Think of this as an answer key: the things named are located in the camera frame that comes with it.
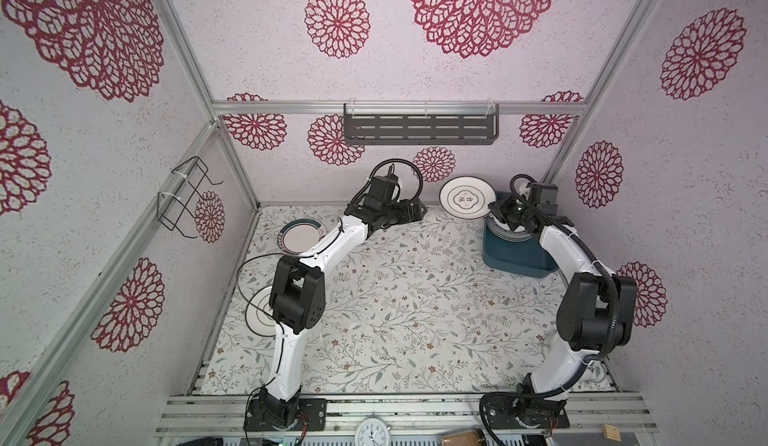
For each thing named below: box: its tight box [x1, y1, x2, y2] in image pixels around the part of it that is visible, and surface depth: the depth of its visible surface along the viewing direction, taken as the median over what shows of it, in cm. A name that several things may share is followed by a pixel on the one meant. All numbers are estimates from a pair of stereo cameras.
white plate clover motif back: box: [439, 176, 497, 220], surface depth 97 cm
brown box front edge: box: [440, 431, 480, 446], surface depth 69 cm
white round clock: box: [354, 417, 390, 446], surface depth 70 cm
